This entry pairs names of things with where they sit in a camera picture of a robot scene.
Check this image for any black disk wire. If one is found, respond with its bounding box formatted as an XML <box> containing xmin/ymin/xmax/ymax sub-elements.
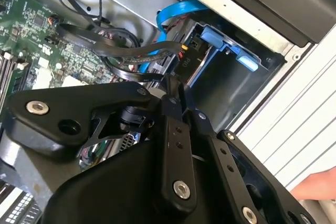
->
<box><xmin>55</xmin><ymin>22</ymin><xmax>204</xmax><ymax>84</ymax></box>

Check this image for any blue disk wire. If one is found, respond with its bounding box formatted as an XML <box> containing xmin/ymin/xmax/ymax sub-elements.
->
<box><xmin>155</xmin><ymin>0</ymin><xmax>211</xmax><ymax>74</ymax></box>

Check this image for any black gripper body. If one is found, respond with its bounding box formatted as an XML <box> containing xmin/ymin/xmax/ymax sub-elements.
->
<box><xmin>44</xmin><ymin>105</ymin><xmax>234</xmax><ymax>224</ymax></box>

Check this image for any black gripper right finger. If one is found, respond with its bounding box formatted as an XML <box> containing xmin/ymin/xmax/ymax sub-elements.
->
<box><xmin>179</xmin><ymin>82</ymin><xmax>320</xmax><ymax>224</ymax></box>

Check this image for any bare person hand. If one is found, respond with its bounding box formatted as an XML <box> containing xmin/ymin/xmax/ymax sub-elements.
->
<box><xmin>290</xmin><ymin>165</ymin><xmax>336</xmax><ymax>201</ymax></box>

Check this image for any hard disk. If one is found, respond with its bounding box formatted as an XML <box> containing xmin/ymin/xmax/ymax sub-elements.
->
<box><xmin>167</xmin><ymin>23</ymin><xmax>260</xmax><ymax>88</ymax></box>

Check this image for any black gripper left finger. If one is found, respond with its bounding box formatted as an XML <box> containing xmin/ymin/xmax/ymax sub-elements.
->
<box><xmin>5</xmin><ymin>74</ymin><xmax>198</xmax><ymax>210</ymax></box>

